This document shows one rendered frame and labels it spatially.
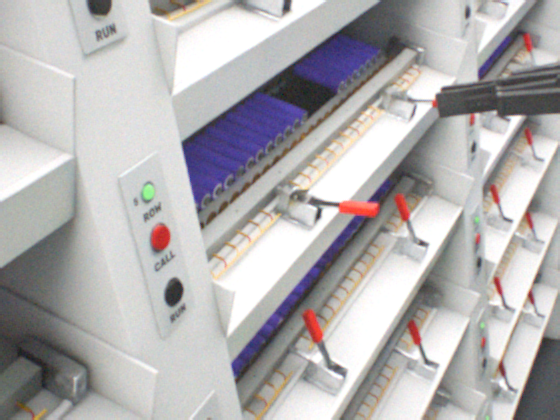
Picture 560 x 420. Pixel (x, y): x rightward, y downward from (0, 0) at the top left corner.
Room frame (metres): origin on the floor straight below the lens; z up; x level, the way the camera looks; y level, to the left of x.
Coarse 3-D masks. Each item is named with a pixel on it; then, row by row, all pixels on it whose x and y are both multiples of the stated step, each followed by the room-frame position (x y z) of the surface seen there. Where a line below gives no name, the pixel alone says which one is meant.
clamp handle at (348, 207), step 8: (312, 192) 0.66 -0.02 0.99; (304, 200) 0.66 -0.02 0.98; (312, 200) 0.66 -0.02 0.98; (320, 200) 0.66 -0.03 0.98; (344, 200) 0.65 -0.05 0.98; (320, 208) 0.65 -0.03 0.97; (328, 208) 0.65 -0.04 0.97; (336, 208) 0.64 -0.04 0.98; (344, 208) 0.64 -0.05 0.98; (352, 208) 0.63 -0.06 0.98; (360, 208) 0.63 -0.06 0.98; (368, 208) 0.63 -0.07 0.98; (376, 208) 0.63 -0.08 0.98
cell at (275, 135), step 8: (232, 112) 0.81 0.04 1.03; (232, 120) 0.80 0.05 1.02; (240, 120) 0.80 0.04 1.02; (248, 120) 0.80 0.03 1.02; (248, 128) 0.79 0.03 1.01; (256, 128) 0.79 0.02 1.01; (264, 128) 0.79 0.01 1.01; (272, 128) 0.79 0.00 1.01; (272, 136) 0.78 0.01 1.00; (280, 136) 0.79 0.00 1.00
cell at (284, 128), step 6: (240, 108) 0.83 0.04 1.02; (246, 108) 0.83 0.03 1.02; (240, 114) 0.82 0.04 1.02; (246, 114) 0.82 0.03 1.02; (252, 114) 0.82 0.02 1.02; (258, 114) 0.82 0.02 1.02; (264, 114) 0.82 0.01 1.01; (258, 120) 0.81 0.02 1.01; (264, 120) 0.81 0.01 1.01; (270, 120) 0.81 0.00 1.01; (276, 120) 0.81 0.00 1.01; (270, 126) 0.80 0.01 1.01; (276, 126) 0.80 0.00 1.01; (282, 126) 0.80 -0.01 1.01; (288, 126) 0.80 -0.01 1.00; (282, 132) 0.80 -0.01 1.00; (288, 132) 0.80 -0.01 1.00; (282, 138) 0.80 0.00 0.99
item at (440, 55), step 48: (384, 48) 1.07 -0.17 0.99; (432, 48) 1.03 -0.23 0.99; (336, 96) 0.92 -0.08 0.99; (432, 96) 0.95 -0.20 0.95; (288, 144) 0.80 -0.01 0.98; (384, 144) 0.82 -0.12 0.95; (336, 192) 0.72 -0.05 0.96; (288, 240) 0.63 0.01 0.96; (240, 288) 0.56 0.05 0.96; (288, 288) 0.61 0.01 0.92; (240, 336) 0.53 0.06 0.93
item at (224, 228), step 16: (400, 64) 0.98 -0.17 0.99; (384, 80) 0.93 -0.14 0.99; (352, 96) 0.88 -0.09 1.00; (368, 96) 0.88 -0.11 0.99; (336, 112) 0.83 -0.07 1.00; (352, 112) 0.84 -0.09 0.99; (320, 128) 0.80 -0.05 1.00; (336, 128) 0.80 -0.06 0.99; (352, 128) 0.83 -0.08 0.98; (304, 144) 0.76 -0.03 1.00; (320, 144) 0.77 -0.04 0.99; (288, 160) 0.73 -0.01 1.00; (304, 160) 0.73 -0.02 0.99; (272, 176) 0.69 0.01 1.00; (288, 176) 0.70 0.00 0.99; (256, 192) 0.67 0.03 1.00; (272, 192) 0.68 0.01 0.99; (240, 208) 0.64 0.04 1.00; (256, 208) 0.65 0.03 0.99; (208, 224) 0.61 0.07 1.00; (224, 224) 0.61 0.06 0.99; (240, 224) 0.63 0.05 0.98; (256, 224) 0.64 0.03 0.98; (208, 240) 0.59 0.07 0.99; (224, 240) 0.60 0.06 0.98; (208, 256) 0.58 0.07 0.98
